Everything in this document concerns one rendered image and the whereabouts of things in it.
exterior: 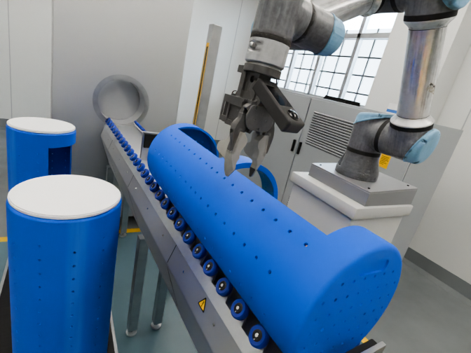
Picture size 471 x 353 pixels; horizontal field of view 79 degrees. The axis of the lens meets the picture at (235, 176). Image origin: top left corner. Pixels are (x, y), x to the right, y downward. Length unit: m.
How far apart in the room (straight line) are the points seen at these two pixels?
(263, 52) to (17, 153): 1.32
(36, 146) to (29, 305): 0.79
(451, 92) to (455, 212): 1.18
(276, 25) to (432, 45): 0.50
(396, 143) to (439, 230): 2.60
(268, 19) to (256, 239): 0.39
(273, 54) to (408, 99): 0.53
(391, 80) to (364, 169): 2.54
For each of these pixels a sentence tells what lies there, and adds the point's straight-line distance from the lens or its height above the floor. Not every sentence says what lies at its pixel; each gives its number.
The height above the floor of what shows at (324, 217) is 1.06.
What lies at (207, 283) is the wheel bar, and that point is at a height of 0.93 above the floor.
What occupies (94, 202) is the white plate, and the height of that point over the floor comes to 1.04.
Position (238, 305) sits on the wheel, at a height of 0.97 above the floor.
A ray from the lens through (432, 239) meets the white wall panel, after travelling 3.60.
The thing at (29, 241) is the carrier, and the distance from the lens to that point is 0.89.
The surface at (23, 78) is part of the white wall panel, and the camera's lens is 5.47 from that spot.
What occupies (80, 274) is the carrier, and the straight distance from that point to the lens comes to 0.93.
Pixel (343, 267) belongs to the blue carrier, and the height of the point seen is 1.20.
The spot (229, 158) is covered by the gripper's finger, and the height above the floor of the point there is 1.30.
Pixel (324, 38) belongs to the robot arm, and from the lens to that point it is 0.62.
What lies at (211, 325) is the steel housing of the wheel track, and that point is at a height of 0.87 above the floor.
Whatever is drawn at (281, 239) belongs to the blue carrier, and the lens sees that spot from 0.54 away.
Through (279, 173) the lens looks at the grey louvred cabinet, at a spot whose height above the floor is 0.61.
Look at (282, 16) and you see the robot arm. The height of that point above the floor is 1.55.
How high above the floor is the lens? 1.44
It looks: 18 degrees down
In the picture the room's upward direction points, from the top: 13 degrees clockwise
